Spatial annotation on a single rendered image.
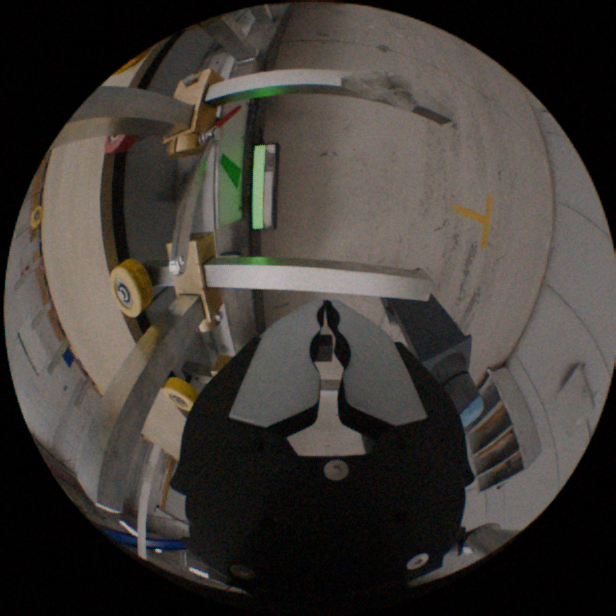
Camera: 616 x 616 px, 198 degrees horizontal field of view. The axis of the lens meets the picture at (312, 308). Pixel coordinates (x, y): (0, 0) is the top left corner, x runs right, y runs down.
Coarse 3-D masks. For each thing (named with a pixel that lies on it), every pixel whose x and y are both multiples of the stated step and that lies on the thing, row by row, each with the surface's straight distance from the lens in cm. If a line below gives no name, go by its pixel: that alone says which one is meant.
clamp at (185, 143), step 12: (204, 72) 31; (216, 72) 32; (180, 84) 33; (192, 84) 31; (204, 84) 29; (180, 96) 31; (192, 96) 29; (204, 96) 28; (204, 108) 28; (216, 108) 31; (192, 120) 26; (204, 120) 28; (180, 132) 27; (192, 132) 26; (168, 144) 29; (180, 144) 26; (192, 144) 26; (168, 156) 29; (180, 156) 29
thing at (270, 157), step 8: (272, 152) 38; (272, 160) 38; (272, 168) 38; (264, 176) 38; (272, 176) 37; (264, 184) 38; (272, 184) 37; (264, 192) 38; (272, 192) 37; (264, 200) 38; (272, 200) 37; (264, 208) 38; (272, 208) 37; (264, 216) 38; (272, 216) 38; (264, 224) 38; (272, 224) 38
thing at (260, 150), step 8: (256, 152) 39; (264, 152) 39; (256, 160) 39; (256, 168) 38; (256, 176) 38; (256, 184) 38; (256, 192) 38; (256, 200) 38; (256, 208) 38; (256, 216) 38; (256, 224) 38
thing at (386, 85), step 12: (360, 72) 26; (372, 72) 27; (384, 72) 27; (348, 84) 24; (360, 84) 25; (372, 84) 25; (384, 84) 25; (396, 84) 27; (408, 84) 27; (372, 96) 24; (384, 96) 25; (396, 96) 25; (408, 96) 25; (408, 108) 25
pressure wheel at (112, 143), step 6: (108, 138) 36; (114, 138) 34; (120, 138) 32; (126, 138) 31; (132, 138) 32; (108, 144) 35; (114, 144) 33; (120, 144) 32; (126, 144) 32; (132, 144) 33; (108, 150) 34; (114, 150) 33; (120, 150) 34
